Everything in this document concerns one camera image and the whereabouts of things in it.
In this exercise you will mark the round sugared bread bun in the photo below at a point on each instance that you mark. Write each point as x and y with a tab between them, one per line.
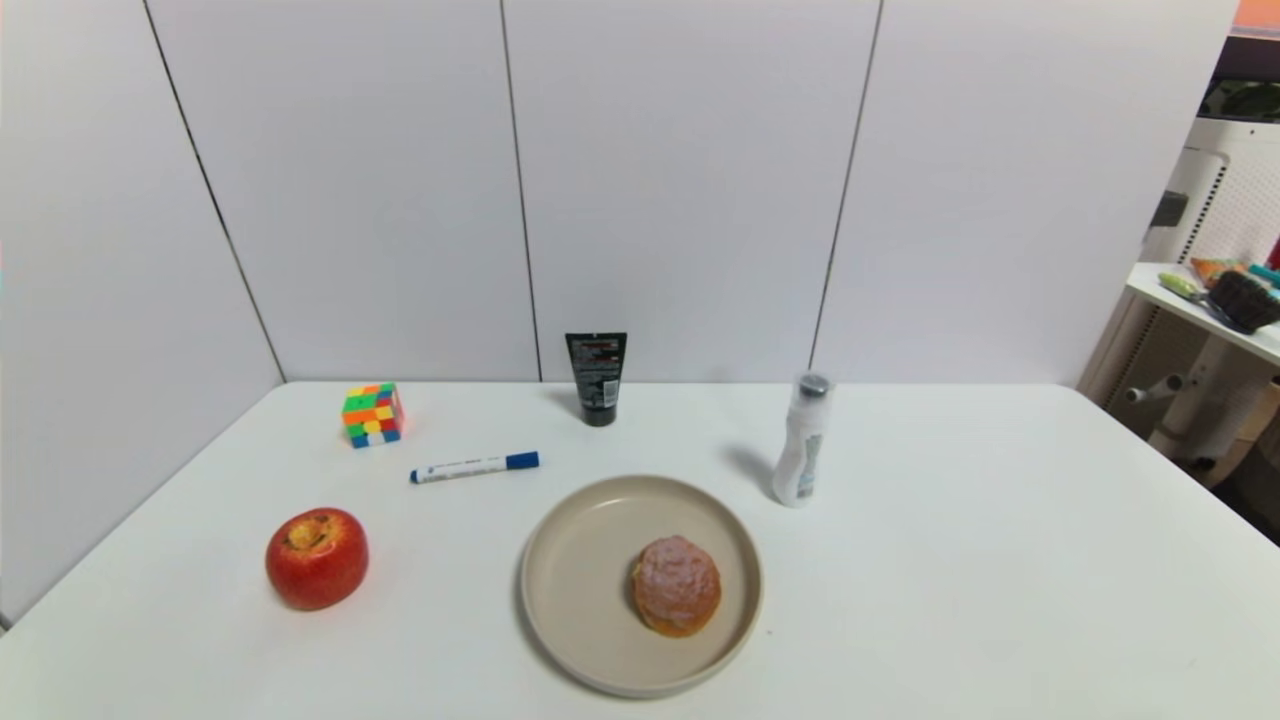
677	585

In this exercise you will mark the beige round plate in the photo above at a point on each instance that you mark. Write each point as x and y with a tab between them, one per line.
585	590

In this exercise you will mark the teal object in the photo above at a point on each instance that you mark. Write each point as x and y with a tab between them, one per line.
1266	274

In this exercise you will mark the black cosmetic tube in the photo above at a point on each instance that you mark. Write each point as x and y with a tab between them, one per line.
598	380

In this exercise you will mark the white plastic bottle grey cap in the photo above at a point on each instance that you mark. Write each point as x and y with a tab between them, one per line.
803	455

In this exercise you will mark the white marker with blue cap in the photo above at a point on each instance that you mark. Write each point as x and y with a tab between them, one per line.
472	467

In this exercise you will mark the multicolour puzzle cube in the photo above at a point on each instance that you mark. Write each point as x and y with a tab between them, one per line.
372	415

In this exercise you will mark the red apple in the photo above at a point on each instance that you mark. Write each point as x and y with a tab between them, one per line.
317	560

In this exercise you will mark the white side table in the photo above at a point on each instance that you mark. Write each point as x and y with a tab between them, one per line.
1215	325

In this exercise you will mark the orange packet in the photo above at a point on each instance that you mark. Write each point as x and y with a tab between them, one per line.
1215	268

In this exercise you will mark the black bristle brush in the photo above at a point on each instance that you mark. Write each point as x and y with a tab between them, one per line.
1245	298

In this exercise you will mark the white pegboard stand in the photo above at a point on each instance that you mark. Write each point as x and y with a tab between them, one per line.
1225	190

